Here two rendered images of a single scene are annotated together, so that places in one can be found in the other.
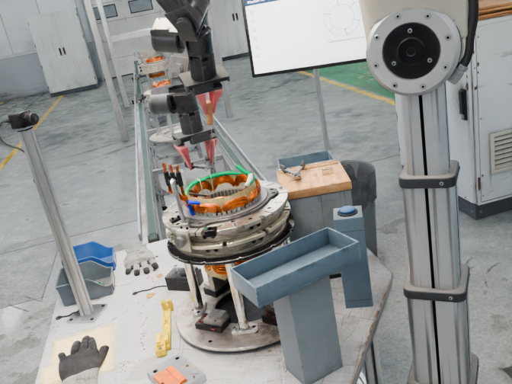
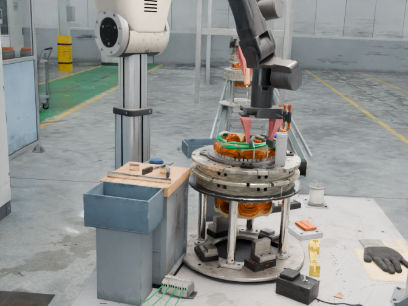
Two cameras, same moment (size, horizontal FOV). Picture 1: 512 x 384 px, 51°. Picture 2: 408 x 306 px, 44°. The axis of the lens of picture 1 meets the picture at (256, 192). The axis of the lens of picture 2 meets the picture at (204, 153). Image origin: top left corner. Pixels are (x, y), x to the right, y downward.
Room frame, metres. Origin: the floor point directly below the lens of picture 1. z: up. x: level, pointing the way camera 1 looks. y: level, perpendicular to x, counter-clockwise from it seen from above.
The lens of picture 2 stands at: (2.71, 0.28, 1.47)
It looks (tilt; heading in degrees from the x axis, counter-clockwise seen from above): 14 degrees down; 192
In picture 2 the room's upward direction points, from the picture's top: 2 degrees clockwise
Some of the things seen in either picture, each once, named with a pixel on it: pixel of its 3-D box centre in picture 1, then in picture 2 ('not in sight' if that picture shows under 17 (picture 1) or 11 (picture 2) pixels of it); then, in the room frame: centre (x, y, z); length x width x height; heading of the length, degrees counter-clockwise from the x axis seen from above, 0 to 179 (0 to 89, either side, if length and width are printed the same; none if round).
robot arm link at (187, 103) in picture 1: (184, 102); (265, 76); (1.39, 0.14, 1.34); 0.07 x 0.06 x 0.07; 62
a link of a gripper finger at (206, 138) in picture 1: (203, 148); (253, 126); (1.39, 0.12, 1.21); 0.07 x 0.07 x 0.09; 20
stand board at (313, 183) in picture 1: (312, 179); (147, 178); (1.43, -0.16, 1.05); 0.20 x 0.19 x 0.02; 178
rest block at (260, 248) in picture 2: (215, 276); (263, 249); (1.35, 0.16, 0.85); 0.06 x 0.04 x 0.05; 136
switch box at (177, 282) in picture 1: (184, 277); (297, 285); (1.46, 0.27, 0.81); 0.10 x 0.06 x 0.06; 66
